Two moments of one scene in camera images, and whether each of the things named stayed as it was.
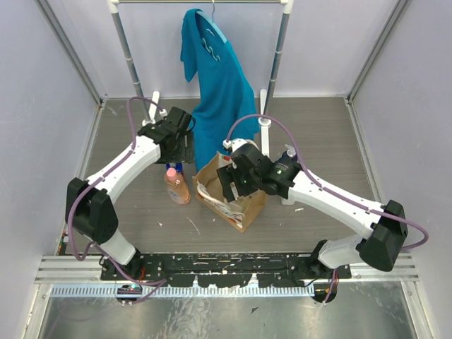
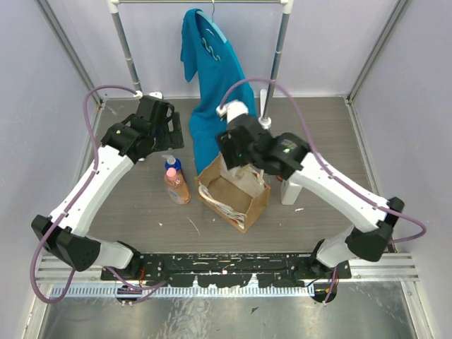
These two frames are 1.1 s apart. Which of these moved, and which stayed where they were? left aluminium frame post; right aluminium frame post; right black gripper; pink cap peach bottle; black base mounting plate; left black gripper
Moved: right black gripper; left black gripper
Stayed: right aluminium frame post; black base mounting plate; left aluminium frame post; pink cap peach bottle
